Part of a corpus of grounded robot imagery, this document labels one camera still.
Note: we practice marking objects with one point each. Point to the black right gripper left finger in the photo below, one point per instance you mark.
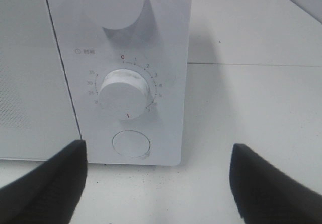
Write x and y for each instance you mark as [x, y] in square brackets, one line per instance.
[49, 193]

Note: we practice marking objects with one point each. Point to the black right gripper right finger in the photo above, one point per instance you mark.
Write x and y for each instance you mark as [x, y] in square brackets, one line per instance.
[264, 194]

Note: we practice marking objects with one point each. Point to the white microwave door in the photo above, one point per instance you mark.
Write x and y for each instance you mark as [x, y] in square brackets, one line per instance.
[37, 117]

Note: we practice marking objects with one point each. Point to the round door release button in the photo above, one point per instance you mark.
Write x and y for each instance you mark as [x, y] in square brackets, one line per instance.
[130, 143]

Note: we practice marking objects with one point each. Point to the white timer knob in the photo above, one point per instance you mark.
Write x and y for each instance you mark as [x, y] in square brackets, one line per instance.
[124, 94]

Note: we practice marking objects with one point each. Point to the white microwave oven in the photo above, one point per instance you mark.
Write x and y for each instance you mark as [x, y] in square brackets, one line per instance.
[156, 47]

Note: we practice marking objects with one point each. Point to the white power knob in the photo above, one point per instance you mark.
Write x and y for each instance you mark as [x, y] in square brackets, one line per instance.
[113, 14]

